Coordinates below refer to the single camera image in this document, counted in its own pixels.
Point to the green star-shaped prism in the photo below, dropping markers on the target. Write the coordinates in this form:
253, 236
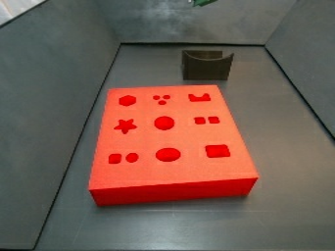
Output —
201, 3

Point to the black curved fixture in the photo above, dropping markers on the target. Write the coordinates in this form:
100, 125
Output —
205, 65

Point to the red shape-sorting block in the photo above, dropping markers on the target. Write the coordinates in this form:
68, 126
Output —
168, 147

